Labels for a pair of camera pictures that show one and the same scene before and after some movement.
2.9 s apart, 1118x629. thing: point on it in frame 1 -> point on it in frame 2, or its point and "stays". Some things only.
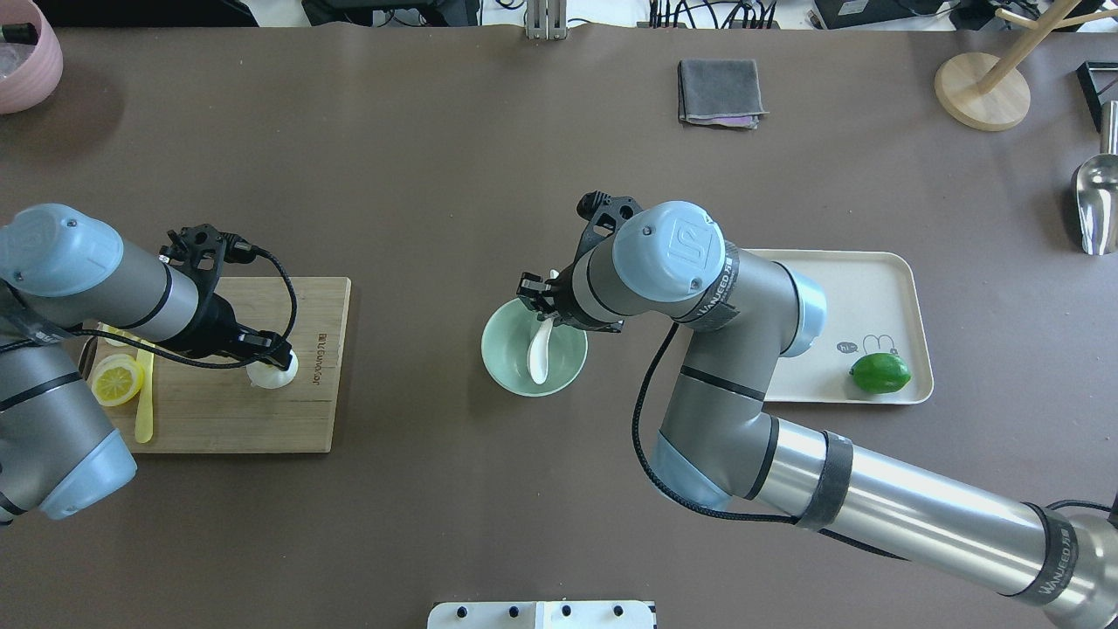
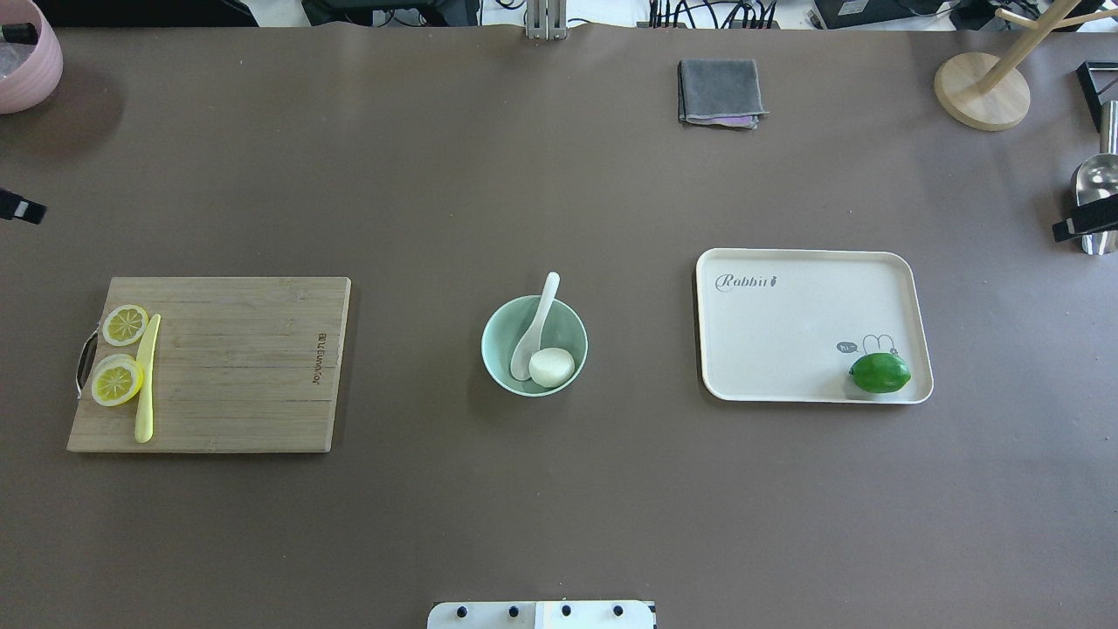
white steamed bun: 268,376 -> 551,367
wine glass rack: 1099,85 stays
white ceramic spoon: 537,362 -> 529,346
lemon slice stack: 116,378 stays
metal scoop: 1094,183 stays
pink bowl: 29,72 stays
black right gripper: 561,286 -> 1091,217
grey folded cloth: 720,92 stays
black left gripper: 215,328 -> 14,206
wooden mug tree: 983,93 stays
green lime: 880,373 stays
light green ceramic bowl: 506,339 stays
